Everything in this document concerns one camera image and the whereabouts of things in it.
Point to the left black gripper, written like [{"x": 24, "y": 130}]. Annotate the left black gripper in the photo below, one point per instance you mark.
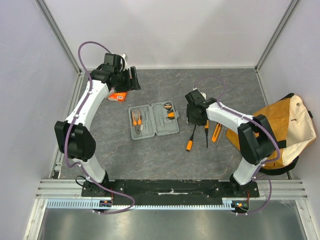
[{"x": 127, "y": 86}]

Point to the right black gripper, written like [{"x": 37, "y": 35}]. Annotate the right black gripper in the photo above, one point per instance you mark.
[{"x": 191, "y": 116}]

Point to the orange handled large screwdriver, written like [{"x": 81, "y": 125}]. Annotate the orange handled large screwdriver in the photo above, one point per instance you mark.
[{"x": 191, "y": 140}]

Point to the orange pliers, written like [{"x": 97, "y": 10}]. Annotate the orange pliers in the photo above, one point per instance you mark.
[{"x": 137, "y": 122}]

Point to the grey plastic tool case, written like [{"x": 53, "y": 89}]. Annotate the grey plastic tool case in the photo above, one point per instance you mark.
[{"x": 155, "y": 121}]

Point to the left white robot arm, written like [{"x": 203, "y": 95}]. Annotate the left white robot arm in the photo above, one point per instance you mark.
[{"x": 73, "y": 134}]

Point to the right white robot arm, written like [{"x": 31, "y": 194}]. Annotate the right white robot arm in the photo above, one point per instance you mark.
[{"x": 255, "y": 136}]

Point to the tan canvas tool bag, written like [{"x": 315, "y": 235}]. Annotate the tan canvas tool bag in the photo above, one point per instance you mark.
[{"x": 293, "y": 128}]

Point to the orange red cardboard box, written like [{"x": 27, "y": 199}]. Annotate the orange red cardboard box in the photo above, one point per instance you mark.
[{"x": 118, "y": 97}]

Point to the orange utility knife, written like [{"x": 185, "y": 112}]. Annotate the orange utility knife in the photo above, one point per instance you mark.
[{"x": 217, "y": 133}]

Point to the hex key set orange holder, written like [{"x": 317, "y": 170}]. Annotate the hex key set orange holder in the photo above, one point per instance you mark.
[{"x": 170, "y": 114}]

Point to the black electrical tape roll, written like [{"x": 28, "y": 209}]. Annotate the black electrical tape roll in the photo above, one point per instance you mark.
[{"x": 168, "y": 106}]

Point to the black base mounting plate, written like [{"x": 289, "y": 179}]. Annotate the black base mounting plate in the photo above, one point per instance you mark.
[{"x": 186, "y": 191}]

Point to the orange handled small screwdriver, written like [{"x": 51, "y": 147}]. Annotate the orange handled small screwdriver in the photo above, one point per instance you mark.
[{"x": 206, "y": 130}]

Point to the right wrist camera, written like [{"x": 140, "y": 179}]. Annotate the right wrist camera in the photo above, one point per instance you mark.
[{"x": 195, "y": 97}]

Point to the aluminium frame rail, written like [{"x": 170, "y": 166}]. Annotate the aluminium frame rail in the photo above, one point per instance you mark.
[{"x": 277, "y": 189}]

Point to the grey slotted cable duct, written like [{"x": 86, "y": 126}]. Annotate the grey slotted cable duct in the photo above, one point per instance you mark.
[{"x": 99, "y": 204}]

